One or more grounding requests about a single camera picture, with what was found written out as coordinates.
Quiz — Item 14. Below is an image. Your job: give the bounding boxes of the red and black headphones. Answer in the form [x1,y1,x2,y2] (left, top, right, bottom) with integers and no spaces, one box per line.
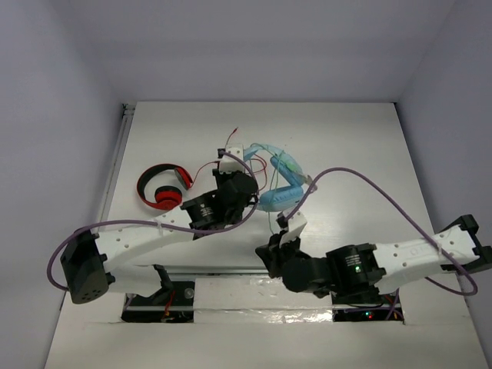
[136,164,194,211]

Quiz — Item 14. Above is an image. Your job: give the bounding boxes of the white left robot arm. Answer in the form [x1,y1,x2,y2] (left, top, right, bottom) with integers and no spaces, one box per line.
[60,171,258,304]

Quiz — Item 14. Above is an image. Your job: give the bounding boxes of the red headphone cable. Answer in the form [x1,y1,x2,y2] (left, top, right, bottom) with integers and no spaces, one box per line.
[190,128,269,193]

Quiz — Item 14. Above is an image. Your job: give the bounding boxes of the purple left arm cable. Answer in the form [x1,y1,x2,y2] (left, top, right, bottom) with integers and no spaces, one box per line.
[48,150,259,290]

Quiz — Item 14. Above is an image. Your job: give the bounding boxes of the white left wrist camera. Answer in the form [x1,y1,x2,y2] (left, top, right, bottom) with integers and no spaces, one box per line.
[218,144,252,173]

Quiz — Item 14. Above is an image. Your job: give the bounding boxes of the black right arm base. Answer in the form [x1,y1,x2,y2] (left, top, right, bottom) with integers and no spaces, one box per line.
[331,292,404,322]

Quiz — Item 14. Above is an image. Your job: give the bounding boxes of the aluminium rail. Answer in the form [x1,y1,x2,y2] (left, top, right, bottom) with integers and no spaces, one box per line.
[115,264,278,277]

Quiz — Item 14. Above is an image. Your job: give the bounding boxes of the green headphone cable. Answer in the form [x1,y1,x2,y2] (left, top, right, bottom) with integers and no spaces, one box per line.
[249,144,308,236]

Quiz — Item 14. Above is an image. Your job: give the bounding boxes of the light blue headphones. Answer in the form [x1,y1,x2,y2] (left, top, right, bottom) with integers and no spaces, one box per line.
[249,143,313,213]

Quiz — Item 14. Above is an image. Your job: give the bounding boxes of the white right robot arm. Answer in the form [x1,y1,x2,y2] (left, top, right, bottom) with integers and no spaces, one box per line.
[255,214,491,304]

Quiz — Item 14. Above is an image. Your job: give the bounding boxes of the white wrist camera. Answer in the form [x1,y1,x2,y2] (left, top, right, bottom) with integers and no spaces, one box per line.
[277,211,307,245]
[218,144,252,173]

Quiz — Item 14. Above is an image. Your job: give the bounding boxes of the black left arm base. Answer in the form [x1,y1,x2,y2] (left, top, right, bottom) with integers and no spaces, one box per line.
[121,264,195,324]

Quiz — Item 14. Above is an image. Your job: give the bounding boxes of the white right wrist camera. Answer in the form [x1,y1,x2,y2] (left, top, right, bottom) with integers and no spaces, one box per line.
[277,211,307,245]

